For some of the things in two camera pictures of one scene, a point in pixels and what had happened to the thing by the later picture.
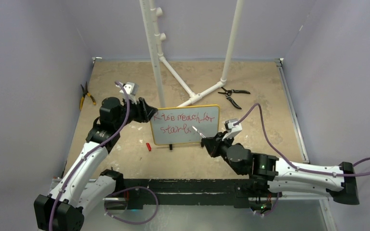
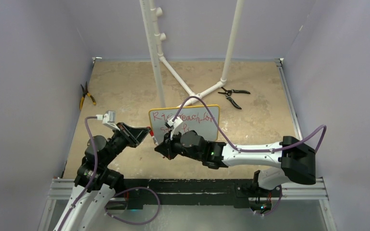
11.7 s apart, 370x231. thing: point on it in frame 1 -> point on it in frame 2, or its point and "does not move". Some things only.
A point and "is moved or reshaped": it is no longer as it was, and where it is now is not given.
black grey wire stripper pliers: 228,94 does not move
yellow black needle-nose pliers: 85,93 does not move
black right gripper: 213,143 -> 168,150
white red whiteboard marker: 200,134 is moved or reshaped
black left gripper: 144,113 -> 133,135
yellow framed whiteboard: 175,125 does not move
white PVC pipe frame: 149,14 does not move
